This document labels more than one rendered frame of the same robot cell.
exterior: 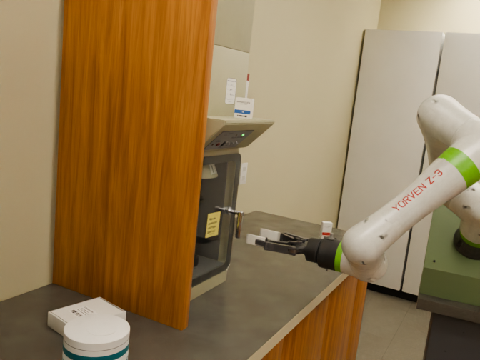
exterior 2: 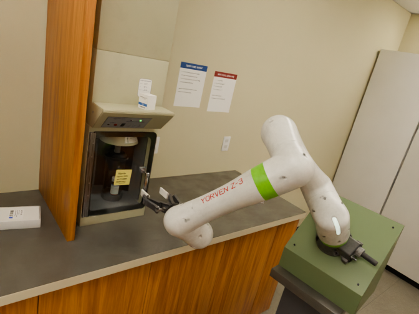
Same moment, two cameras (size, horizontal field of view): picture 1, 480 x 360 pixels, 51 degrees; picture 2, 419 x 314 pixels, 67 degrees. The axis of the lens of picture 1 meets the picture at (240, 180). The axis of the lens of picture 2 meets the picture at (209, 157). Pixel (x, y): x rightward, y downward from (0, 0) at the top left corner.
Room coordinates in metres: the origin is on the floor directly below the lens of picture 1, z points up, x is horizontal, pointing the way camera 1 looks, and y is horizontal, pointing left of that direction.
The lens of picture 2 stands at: (0.41, -0.73, 1.79)
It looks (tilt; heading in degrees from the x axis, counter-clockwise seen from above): 18 degrees down; 20
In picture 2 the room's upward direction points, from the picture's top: 13 degrees clockwise
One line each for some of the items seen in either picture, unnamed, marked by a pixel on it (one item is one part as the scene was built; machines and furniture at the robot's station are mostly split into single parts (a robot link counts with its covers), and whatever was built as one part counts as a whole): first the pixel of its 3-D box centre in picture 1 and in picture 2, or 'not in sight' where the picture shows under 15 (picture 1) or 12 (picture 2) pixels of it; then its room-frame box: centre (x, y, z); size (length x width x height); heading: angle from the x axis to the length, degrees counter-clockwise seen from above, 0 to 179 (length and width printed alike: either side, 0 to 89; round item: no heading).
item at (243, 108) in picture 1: (243, 108); (147, 101); (1.55, 0.01, 1.54); 0.05 x 0.05 x 0.06; 82
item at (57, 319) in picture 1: (87, 318); (19, 217); (1.25, 0.36, 0.96); 0.16 x 0.12 x 0.04; 141
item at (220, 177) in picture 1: (211, 219); (121, 173); (1.53, 0.08, 1.19); 0.30 x 0.01 x 0.40; 153
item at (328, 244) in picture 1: (329, 252); not in sight; (1.46, -0.29, 1.15); 0.09 x 0.06 x 0.12; 153
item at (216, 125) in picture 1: (233, 134); (133, 119); (1.50, 0.03, 1.46); 0.32 x 0.11 x 0.10; 153
